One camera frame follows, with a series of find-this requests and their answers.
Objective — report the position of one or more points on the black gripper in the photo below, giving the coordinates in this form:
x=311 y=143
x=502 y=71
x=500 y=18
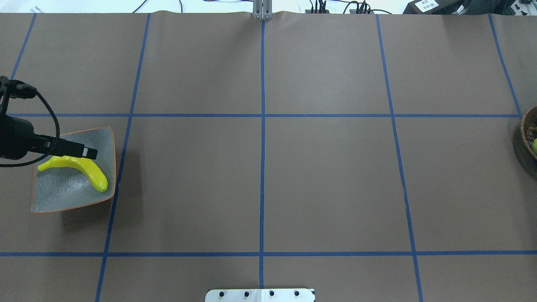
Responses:
x=16 y=137

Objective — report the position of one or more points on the grey square plate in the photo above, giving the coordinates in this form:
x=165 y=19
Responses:
x=66 y=187

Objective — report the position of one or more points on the woven wicker basket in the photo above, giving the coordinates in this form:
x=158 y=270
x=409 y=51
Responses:
x=522 y=139

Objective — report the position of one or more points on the black box with label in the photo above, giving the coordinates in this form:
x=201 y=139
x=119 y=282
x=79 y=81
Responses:
x=435 y=7

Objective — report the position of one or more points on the aluminium frame post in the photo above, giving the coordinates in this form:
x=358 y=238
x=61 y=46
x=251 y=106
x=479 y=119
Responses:
x=262 y=10

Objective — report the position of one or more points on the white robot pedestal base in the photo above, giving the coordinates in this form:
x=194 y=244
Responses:
x=261 y=295

